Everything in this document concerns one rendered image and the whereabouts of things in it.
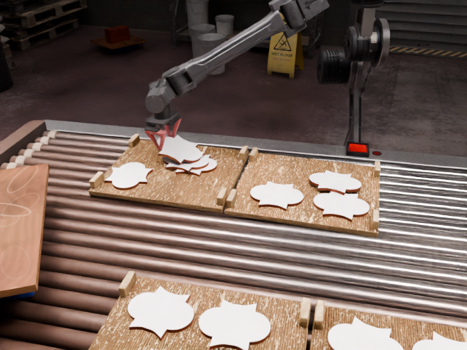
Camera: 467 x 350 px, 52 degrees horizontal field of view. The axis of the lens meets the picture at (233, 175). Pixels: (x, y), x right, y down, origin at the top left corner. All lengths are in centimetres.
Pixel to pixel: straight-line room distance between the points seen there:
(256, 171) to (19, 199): 68
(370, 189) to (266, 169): 32
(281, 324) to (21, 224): 63
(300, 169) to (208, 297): 61
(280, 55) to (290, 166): 361
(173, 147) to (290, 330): 76
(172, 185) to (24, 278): 56
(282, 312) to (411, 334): 26
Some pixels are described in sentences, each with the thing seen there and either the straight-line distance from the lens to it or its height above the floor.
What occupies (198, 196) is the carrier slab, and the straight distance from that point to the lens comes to 139.
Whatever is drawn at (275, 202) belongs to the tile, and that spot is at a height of 95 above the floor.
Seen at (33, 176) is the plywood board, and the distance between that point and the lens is 139.
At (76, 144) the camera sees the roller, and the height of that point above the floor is 92.
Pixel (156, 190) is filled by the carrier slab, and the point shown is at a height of 94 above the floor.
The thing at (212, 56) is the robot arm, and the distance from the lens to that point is 143.
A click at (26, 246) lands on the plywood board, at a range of 114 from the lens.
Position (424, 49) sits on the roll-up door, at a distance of 615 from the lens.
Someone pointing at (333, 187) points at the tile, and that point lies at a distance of 141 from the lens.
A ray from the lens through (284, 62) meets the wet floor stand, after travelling 508.
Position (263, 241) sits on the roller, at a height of 91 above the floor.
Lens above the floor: 170
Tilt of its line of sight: 31 degrees down
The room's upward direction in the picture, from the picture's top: 1 degrees counter-clockwise
